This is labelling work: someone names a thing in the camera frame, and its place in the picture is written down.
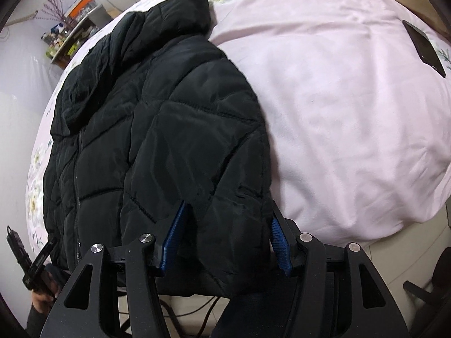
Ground black cables on floor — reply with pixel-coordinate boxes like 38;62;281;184
118;294;230;338

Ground black puffer jacket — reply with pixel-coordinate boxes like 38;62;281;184
44;0;272;297

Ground black smartphone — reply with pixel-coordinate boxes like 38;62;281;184
402;20;446;78

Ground person's left hand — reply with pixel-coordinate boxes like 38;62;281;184
31;281;60;316

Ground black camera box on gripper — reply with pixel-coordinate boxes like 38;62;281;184
7;226;32;279

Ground wooden storage shelf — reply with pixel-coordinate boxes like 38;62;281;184
41;2;112;69

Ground purple branch decoration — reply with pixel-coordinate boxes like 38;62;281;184
36;0;67;22

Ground pink floral bed sheet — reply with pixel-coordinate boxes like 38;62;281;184
24;0;451;254

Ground orange plastic box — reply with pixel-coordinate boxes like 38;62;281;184
66;0;97;19

